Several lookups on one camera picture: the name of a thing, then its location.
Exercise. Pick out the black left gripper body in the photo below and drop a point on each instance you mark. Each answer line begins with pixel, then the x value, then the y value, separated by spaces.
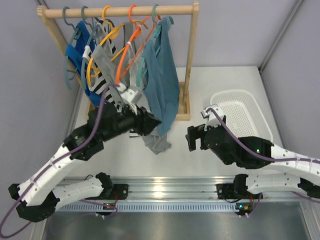
pixel 144 120

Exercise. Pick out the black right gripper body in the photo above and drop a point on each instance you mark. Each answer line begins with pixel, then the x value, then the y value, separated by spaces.
pixel 195 133

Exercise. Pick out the teal blue tank top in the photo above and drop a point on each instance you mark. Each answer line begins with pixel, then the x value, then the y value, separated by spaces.
pixel 162 90

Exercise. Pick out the teal plastic hanger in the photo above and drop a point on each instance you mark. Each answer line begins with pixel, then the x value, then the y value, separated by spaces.
pixel 155 32

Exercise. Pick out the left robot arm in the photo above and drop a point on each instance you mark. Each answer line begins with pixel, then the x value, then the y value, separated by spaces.
pixel 104 124

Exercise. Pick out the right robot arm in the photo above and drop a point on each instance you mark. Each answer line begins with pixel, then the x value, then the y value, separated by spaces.
pixel 295 172

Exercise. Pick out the grey tank top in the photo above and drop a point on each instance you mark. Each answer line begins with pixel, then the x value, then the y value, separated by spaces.
pixel 153 141

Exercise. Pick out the black white striped tank top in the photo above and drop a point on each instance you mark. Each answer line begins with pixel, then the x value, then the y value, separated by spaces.
pixel 102 61

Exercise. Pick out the royal blue tank top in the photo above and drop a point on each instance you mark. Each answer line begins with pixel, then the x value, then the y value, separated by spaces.
pixel 79 46

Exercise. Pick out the grey blue hanger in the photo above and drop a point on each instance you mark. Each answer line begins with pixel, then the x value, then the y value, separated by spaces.
pixel 70 70
pixel 87 47

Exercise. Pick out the white perforated plastic basket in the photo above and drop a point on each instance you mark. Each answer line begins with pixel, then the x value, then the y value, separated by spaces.
pixel 243 115

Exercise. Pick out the wooden clothes rack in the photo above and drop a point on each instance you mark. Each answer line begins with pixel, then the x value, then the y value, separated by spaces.
pixel 48 16

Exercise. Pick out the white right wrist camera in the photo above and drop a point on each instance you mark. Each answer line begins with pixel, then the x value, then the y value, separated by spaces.
pixel 210 117

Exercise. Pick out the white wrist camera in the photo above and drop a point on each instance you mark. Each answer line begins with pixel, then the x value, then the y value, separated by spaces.
pixel 210 117
pixel 129 96

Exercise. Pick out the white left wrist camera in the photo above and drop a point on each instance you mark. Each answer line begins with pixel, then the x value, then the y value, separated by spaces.
pixel 129 96

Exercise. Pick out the aluminium mounting rail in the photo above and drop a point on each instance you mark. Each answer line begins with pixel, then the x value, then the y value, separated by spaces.
pixel 165 187

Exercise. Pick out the white slotted cable duct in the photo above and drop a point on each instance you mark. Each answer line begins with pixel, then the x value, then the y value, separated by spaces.
pixel 160 206

